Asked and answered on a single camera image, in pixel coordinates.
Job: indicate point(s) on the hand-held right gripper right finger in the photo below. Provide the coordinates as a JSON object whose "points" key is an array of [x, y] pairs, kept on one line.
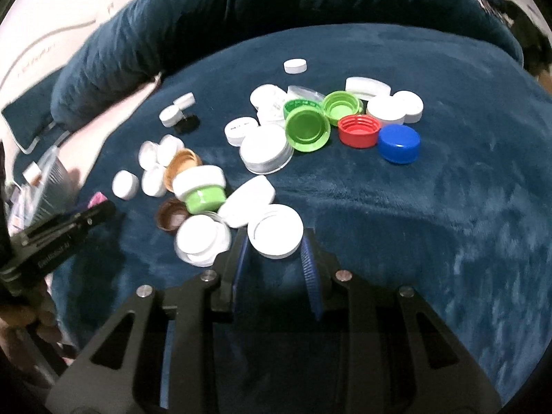
{"points": [[309, 276]]}

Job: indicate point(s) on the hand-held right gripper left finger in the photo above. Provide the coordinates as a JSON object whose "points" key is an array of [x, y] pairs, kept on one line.
{"points": [[240, 267]]}

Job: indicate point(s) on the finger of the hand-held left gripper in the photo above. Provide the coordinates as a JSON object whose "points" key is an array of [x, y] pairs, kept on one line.
{"points": [[92, 216]]}

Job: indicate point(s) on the wide white lid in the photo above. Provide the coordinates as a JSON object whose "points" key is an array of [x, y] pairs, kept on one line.
{"points": [[276, 233]]}

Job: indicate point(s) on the clear plastic tub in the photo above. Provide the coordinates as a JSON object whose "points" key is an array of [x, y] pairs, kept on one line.
{"points": [[51, 185]]}

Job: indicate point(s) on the white lid with silver rim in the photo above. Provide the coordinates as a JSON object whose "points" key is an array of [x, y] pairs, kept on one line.
{"points": [[265, 149]]}

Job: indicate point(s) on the light green ribbed cap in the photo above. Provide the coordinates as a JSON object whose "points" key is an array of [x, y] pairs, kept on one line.
{"points": [[343, 104]]}

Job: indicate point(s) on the person's left hand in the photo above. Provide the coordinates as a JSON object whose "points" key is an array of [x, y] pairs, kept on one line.
{"points": [[43, 317]]}

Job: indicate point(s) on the small pink cap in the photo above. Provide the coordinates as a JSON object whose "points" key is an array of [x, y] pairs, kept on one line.
{"points": [[97, 200]]}

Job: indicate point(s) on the brown cap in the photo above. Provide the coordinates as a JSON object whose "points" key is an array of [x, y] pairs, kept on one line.
{"points": [[172, 216]]}

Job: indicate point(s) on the green and white cap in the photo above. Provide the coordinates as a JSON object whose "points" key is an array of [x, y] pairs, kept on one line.
{"points": [[202, 192]]}

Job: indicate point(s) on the dark blue plush blanket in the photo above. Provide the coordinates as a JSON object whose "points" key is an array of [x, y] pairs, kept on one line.
{"points": [[388, 224]]}

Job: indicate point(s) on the tan cap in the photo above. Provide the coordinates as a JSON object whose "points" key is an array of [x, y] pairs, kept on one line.
{"points": [[183, 164]]}

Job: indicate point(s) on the pink bedsheet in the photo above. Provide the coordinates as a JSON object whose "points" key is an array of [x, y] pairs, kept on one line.
{"points": [[116, 110]]}

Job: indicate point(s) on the dark blue piped pillow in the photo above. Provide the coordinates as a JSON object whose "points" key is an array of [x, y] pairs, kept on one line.
{"points": [[21, 112]]}

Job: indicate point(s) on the black cap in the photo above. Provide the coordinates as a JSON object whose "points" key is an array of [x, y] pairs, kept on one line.
{"points": [[186, 124]]}

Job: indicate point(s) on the large green cap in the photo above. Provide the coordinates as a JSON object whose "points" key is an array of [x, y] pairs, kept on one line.
{"points": [[307, 131]]}

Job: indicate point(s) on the red cap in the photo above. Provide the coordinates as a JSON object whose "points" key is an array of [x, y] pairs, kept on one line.
{"points": [[359, 131]]}

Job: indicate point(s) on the blue cap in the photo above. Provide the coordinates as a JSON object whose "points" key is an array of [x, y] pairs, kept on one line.
{"points": [[399, 143]]}

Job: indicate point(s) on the dark green cap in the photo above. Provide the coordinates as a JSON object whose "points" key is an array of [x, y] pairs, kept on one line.
{"points": [[297, 103]]}

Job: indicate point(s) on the clear plastic lid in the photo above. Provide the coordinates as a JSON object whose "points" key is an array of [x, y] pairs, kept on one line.
{"points": [[304, 92]]}

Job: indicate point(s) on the pile of white caps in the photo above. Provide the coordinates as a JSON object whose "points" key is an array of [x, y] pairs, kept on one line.
{"points": [[388, 108]]}

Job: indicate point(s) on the dark green cloth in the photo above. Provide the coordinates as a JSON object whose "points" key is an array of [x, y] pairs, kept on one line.
{"points": [[530, 34]]}

